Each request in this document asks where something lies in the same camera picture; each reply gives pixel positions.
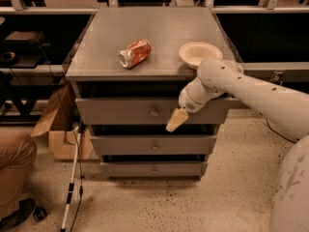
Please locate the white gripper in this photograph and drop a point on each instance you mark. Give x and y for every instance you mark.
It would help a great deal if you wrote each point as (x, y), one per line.
(187, 101)

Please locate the grey top drawer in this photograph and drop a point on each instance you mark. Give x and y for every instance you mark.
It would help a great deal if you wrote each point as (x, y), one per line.
(145, 111)

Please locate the grey drawer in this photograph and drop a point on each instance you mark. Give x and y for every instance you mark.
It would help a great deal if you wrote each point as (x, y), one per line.
(154, 169)
(153, 145)
(145, 111)

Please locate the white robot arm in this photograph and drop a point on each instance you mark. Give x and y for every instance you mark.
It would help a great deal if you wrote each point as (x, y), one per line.
(285, 107)

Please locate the grey drawer cabinet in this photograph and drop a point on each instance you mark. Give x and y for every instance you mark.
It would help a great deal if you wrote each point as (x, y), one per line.
(95, 71)

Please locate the grey bottom drawer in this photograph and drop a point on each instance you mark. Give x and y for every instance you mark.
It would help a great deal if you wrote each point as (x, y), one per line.
(154, 169)

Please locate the grey middle drawer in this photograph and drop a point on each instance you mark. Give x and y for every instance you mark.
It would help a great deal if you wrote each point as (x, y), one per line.
(153, 145)

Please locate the white paper bowl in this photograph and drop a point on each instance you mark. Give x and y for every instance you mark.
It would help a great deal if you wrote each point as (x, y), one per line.
(194, 53)

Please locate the crushed orange soda can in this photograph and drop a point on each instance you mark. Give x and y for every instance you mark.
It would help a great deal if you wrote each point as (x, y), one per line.
(134, 53)

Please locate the cardboard box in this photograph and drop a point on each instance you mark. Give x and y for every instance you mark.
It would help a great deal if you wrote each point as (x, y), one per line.
(57, 122)

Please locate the white black striped pole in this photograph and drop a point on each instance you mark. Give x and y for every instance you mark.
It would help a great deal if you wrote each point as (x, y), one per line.
(77, 137)

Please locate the dark equipment on shelf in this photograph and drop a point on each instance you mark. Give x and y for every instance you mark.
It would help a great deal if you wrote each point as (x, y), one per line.
(23, 50)

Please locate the black shoe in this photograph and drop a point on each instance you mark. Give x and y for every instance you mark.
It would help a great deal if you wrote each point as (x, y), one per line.
(27, 207)

